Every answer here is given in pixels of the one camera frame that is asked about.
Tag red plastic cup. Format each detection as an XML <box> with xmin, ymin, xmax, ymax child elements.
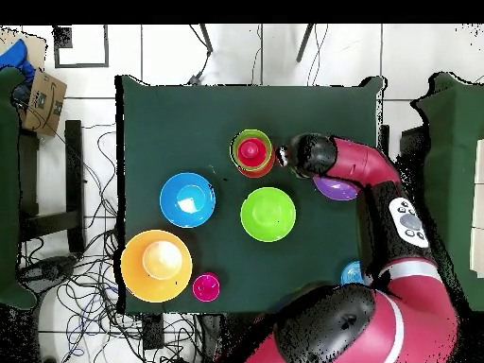
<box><xmin>236</xmin><ymin>136</ymin><xmax>270</xmax><ymax>168</ymax></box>

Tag small green ribbed bowl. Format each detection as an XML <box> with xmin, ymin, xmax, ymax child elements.
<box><xmin>229</xmin><ymin>129</ymin><xmax>274</xmax><ymax>171</ymax></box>

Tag large green plastic bowl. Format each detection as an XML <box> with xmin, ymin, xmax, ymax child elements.
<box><xmin>239</xmin><ymin>186</ymin><xmax>298</xmax><ymax>244</ymax></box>

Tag purple plastic bowl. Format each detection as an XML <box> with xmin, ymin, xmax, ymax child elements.
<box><xmin>312</xmin><ymin>175</ymin><xmax>362</xmax><ymax>201</ymax></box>

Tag small blue plastic bowl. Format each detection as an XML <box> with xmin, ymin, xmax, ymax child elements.
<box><xmin>340</xmin><ymin>260</ymin><xmax>366</xmax><ymax>286</ymax></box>

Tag dark green tablecloth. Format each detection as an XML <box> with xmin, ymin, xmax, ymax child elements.
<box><xmin>114</xmin><ymin>74</ymin><xmax>389</xmax><ymax>316</ymax></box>

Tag large blue plastic bowl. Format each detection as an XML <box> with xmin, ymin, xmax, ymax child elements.
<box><xmin>159</xmin><ymin>172</ymin><xmax>217</xmax><ymax>229</ymax></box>

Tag pink plastic cup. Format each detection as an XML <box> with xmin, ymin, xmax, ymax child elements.
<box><xmin>191</xmin><ymin>272</ymin><xmax>221</xmax><ymax>303</ymax></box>

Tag yellow plastic bowl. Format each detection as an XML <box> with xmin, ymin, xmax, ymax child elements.
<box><xmin>120</xmin><ymin>229</ymin><xmax>194</xmax><ymax>304</ymax></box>

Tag green cloth on side table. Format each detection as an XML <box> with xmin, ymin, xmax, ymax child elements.
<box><xmin>0</xmin><ymin>67</ymin><xmax>38</xmax><ymax>310</ymax></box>
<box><xmin>410</xmin><ymin>72</ymin><xmax>484</xmax><ymax>311</ymax></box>

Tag black bench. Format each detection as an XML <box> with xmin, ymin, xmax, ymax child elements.
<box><xmin>18</xmin><ymin>119</ymin><xmax>87</xmax><ymax>253</ymax></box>

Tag black power strip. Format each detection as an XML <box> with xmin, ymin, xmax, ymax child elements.
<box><xmin>141</xmin><ymin>313</ymin><xmax>166</xmax><ymax>352</ymax></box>

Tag cardboard box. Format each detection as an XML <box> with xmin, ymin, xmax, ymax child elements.
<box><xmin>0</xmin><ymin>29</ymin><xmax>68</xmax><ymax>137</ymax></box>

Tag grey base with black knob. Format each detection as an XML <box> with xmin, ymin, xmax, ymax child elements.
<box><xmin>22</xmin><ymin>254</ymin><xmax>79</xmax><ymax>284</ymax></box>

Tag blue cloth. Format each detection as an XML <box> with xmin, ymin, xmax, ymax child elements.
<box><xmin>0</xmin><ymin>38</ymin><xmax>36</xmax><ymax>82</ymax></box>

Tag black square frame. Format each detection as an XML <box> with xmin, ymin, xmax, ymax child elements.
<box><xmin>52</xmin><ymin>25</ymin><xmax>111</xmax><ymax>70</ymax></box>

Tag tangled floor cables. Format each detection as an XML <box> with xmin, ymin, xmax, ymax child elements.
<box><xmin>16</xmin><ymin>124</ymin><xmax>201</xmax><ymax>363</ymax></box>

